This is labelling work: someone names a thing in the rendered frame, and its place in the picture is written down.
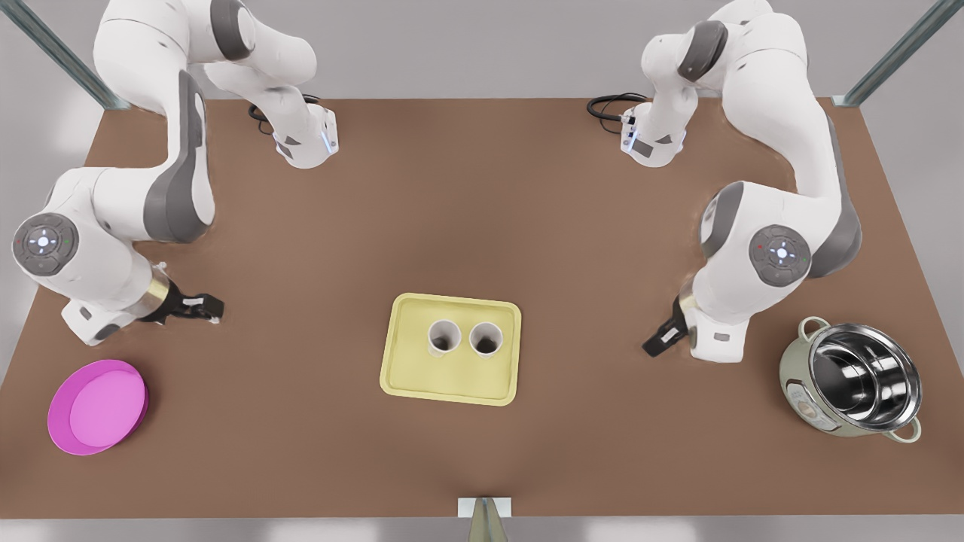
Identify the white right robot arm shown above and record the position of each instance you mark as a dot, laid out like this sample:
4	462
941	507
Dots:
120	196

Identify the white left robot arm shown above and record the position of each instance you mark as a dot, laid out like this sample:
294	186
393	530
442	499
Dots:
783	98

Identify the white IKEA cup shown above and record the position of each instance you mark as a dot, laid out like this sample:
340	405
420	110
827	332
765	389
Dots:
443	336
486	339

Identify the yellow rectangular tray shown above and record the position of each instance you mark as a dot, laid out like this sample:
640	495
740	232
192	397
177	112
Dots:
410	373

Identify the pink round plate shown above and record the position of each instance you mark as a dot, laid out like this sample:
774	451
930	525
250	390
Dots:
96	408

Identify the silver frame post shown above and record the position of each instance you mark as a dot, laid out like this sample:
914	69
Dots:
900	53
485	521
53	49

